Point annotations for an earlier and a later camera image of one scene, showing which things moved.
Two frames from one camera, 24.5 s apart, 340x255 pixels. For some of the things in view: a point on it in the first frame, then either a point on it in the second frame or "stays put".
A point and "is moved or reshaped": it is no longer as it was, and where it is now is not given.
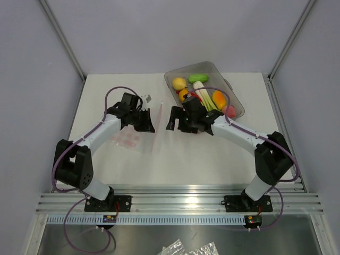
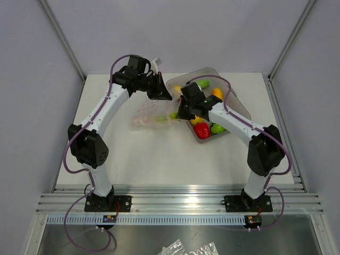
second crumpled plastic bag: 209,249 stays put
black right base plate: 239,203 stays put
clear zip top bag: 133,140 is moved or reshaped
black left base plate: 112,203 stays put
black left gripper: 147,126 → 160,91
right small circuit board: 253,220 stays put
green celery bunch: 205,96 is moved or reshaped
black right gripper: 176,113 → 181,115
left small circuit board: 109,219 stays put
